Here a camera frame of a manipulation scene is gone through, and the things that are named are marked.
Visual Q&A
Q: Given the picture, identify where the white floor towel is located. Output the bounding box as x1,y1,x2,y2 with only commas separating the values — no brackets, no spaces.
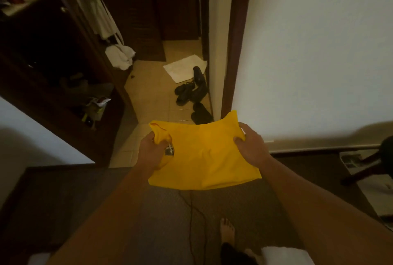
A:
162,54,208,84

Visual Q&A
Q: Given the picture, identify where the yellow shirt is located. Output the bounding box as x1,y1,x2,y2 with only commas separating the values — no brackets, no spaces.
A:
148,110,262,191

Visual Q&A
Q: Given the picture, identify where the dark wooden wardrobe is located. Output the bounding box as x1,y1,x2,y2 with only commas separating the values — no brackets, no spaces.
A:
0,0,137,166

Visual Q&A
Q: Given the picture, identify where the person's right forearm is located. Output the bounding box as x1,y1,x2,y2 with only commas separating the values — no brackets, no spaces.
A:
258,156,393,265

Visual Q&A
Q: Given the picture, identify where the person's left leg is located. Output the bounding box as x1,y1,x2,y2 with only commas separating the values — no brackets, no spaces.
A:
219,217,262,265

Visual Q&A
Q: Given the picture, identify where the black shoe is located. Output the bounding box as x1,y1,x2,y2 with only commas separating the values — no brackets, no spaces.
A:
190,101,215,125
193,65,209,102
174,80,197,107

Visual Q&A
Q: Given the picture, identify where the person's left hand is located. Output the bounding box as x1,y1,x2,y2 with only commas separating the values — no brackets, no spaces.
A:
135,130,174,177

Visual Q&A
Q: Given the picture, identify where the white red packet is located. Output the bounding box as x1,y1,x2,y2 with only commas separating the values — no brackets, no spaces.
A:
81,96,113,129

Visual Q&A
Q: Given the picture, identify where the person's left forearm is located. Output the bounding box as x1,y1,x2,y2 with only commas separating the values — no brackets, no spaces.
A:
49,165,162,265

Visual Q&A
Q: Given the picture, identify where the person's right hand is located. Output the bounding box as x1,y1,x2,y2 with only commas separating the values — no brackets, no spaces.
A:
233,122,273,169

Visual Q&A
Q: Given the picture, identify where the white hanging robe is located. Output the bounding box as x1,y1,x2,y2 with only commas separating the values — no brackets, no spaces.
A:
61,0,136,71

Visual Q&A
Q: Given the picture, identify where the person's white printed shirt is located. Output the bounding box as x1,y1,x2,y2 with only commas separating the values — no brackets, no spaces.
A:
261,246,315,265

